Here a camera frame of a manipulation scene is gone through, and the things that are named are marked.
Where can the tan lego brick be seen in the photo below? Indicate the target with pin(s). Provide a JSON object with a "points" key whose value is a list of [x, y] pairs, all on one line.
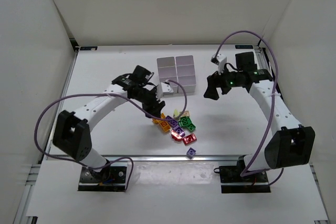
{"points": [[186, 113]]}

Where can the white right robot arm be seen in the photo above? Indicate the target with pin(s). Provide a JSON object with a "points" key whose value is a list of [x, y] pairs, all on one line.
{"points": [[286, 142]]}

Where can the white compartment container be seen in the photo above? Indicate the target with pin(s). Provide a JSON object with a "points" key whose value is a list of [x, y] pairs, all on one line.
{"points": [[185, 70], [166, 69]]}

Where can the white left compartment container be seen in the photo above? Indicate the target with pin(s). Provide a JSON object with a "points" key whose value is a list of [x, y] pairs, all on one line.
{"points": [[166, 69]]}

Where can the yellow lego brick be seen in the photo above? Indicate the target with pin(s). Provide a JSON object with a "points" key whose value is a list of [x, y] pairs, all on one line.
{"points": [[157, 121]]}

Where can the red lego brick left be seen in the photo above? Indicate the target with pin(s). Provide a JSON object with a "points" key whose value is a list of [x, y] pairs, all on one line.
{"points": [[175, 136]]}

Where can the dark green lego brick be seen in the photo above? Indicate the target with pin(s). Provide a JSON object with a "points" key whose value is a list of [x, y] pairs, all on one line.
{"points": [[184, 121]]}

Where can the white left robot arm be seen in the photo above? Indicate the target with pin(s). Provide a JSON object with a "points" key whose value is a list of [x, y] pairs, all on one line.
{"points": [[73, 129]]}

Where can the lime green lego brick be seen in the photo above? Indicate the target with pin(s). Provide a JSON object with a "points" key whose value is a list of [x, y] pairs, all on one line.
{"points": [[176, 113]]}

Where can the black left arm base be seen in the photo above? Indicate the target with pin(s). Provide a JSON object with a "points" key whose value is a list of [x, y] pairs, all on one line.
{"points": [[113, 180]]}

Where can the yellow-orange lego brick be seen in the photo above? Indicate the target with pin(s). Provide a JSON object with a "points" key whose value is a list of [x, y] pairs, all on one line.
{"points": [[165, 127]]}

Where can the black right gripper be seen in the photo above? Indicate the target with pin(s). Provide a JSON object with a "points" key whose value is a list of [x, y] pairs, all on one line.
{"points": [[217, 82]]}

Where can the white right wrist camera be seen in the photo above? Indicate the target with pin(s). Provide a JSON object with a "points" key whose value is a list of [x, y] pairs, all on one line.
{"points": [[220, 60]]}

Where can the lavender small lego brick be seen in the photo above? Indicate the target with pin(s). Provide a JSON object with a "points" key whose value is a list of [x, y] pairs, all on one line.
{"points": [[190, 153]]}

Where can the red lego brick right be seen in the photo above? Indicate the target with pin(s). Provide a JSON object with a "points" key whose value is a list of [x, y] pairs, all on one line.
{"points": [[189, 139]]}

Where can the white right compartment container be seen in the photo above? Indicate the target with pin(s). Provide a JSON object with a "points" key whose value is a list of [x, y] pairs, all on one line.
{"points": [[185, 70]]}

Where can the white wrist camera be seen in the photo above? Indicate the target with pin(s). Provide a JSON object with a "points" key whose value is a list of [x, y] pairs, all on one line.
{"points": [[220, 60], [163, 89]]}

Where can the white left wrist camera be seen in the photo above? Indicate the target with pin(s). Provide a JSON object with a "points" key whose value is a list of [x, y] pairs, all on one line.
{"points": [[163, 89]]}

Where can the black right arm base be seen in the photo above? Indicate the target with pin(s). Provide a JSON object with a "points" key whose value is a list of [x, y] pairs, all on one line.
{"points": [[232, 182]]}

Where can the purple lego brick on red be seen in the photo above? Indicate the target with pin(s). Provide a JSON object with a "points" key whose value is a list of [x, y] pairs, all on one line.
{"points": [[179, 130]]}

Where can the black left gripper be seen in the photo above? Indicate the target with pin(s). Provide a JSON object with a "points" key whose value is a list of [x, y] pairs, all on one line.
{"points": [[151, 102]]}

